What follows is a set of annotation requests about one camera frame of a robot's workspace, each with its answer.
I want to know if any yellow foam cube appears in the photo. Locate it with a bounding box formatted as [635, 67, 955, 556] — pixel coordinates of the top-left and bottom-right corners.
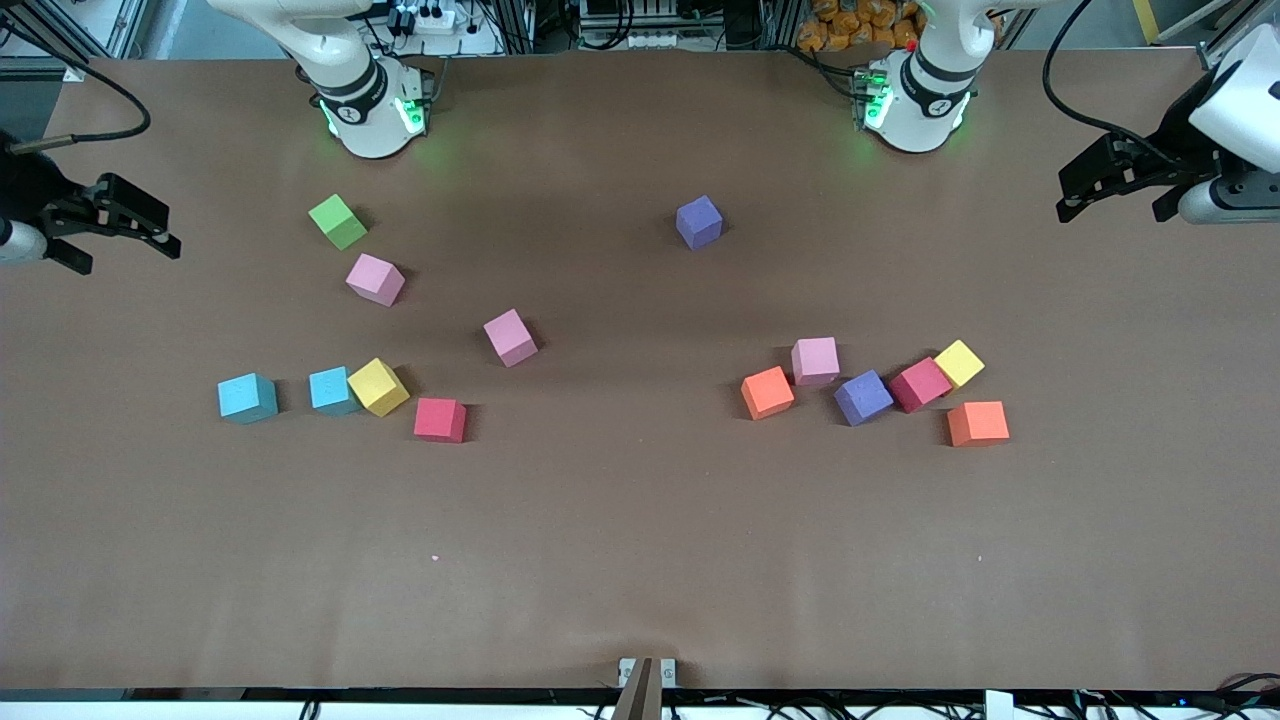
[347, 358, 411, 418]
[933, 339, 986, 391]

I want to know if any light blue foam cube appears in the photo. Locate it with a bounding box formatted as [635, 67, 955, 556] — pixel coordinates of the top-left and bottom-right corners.
[217, 373, 279, 425]
[309, 367, 359, 417]

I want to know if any red foam cube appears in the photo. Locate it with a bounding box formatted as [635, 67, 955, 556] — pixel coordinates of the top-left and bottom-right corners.
[414, 397, 468, 444]
[889, 357, 953, 414]

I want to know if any pink foam cube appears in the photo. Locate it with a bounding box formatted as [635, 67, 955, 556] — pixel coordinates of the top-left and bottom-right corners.
[346, 253, 406, 307]
[791, 337, 841, 387]
[483, 308, 539, 368]

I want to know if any orange foam cube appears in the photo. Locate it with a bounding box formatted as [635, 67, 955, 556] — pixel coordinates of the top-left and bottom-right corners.
[741, 366, 796, 421]
[947, 401, 1010, 448]

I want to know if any purple foam cube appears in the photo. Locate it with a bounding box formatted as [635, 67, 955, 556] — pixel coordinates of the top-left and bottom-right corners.
[675, 195, 724, 251]
[834, 369, 895, 427]

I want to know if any green foam cube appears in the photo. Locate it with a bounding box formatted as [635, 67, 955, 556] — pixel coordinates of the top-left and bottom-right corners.
[308, 194, 368, 251]

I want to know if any bag of orange items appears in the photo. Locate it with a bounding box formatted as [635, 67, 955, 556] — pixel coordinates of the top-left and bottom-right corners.
[797, 0, 921, 53]

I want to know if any white power strip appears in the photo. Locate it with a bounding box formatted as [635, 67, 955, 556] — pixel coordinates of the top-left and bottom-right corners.
[385, 3, 459, 36]

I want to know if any electronics rack unit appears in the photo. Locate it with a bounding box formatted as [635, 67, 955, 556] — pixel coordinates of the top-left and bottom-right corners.
[578, 0, 683, 51]

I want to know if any paper table cover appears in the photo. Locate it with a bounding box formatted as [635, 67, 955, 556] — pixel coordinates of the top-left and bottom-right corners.
[0, 45, 1280, 693]

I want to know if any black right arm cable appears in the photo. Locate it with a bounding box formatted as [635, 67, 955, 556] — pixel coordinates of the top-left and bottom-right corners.
[0, 15, 153, 153]

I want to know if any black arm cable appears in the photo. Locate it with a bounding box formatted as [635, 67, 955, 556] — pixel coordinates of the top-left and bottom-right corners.
[0, 15, 153, 153]
[1043, 0, 1201, 166]

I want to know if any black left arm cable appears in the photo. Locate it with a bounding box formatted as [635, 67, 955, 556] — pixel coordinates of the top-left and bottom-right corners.
[1043, 0, 1201, 166]

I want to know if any aluminium frame profile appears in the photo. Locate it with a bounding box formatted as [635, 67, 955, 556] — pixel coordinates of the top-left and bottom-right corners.
[0, 0, 86, 83]

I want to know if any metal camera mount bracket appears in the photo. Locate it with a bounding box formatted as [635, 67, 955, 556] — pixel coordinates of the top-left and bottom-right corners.
[617, 656, 678, 720]

